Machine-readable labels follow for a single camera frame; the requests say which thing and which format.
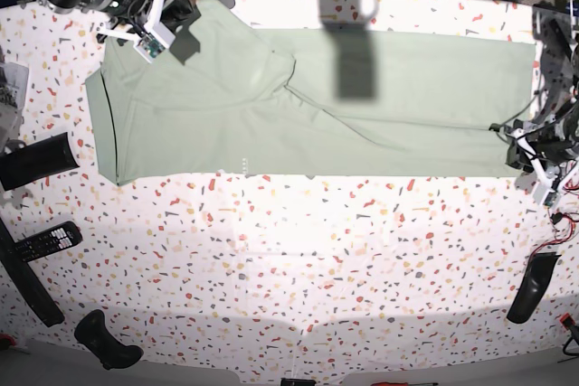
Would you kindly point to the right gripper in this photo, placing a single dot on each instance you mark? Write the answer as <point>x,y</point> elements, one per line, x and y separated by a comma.
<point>153,19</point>

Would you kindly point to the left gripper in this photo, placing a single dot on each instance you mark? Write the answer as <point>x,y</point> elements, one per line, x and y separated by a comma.
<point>536,153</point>

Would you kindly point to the light green T-shirt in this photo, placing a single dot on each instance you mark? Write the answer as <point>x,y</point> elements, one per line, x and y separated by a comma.
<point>339,101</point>

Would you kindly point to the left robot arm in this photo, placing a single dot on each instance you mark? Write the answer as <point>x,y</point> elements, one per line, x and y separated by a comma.
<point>556,99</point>

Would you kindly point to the small clear plastic box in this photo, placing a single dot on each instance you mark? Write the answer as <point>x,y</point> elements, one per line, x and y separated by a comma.
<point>11,120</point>

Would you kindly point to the black TV remote control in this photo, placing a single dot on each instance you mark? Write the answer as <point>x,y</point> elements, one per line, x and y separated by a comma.
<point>46,243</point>

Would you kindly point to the long black bar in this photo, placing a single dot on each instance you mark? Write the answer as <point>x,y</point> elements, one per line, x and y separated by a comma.
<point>27,283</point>

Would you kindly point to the black game controller grip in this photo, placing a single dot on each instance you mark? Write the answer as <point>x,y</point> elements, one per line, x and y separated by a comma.
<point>92,332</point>

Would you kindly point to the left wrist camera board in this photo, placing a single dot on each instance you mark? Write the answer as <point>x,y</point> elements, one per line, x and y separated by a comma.
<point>545,196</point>

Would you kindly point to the black curved handle piece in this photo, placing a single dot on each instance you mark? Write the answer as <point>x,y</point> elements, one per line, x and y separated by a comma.
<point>534,285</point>

